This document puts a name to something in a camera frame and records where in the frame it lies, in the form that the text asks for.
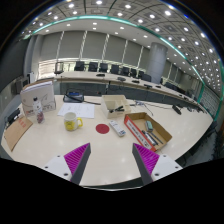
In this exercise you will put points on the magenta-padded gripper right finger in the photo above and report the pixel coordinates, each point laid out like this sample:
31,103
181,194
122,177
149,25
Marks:
147,156

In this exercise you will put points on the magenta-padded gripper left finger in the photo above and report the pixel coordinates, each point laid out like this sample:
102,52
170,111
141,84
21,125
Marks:
76,156

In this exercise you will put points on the clear printed water bottle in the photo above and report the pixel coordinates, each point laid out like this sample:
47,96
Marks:
39,111

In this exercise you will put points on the dark marker pens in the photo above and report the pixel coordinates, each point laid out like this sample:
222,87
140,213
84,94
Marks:
150,138

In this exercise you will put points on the open brown cardboard box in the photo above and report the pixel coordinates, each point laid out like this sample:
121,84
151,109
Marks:
159,130

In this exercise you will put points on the grey green board eraser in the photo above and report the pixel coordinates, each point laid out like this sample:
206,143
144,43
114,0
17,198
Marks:
149,125

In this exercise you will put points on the flat round red coaster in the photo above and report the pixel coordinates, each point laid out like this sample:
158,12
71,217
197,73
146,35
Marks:
102,128

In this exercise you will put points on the white remote control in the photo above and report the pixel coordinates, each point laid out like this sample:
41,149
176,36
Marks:
117,128

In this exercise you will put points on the white printed paper sheet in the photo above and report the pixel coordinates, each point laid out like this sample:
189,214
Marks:
76,110

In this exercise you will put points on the black table microphone base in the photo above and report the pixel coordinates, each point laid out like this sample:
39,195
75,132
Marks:
176,109

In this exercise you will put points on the black stapler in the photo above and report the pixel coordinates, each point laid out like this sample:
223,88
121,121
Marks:
117,109

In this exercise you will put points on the flat brown cardboard sheet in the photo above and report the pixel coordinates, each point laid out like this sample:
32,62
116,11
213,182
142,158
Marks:
16,131

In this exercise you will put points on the small open white box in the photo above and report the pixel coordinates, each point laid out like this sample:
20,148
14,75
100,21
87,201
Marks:
113,100

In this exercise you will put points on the large white cardboard box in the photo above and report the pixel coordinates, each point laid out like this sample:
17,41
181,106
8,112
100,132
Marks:
36,98

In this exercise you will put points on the black flat bag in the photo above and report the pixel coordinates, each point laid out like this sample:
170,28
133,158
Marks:
13,116

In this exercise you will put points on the long curved conference desk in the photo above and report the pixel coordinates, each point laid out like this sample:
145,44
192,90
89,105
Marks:
100,80

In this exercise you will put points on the grey box monitor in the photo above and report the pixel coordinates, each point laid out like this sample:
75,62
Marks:
20,86

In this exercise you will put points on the row of black office chairs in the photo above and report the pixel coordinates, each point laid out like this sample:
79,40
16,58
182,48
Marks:
115,69

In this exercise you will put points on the round ceiling lights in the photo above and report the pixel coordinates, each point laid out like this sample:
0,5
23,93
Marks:
126,6

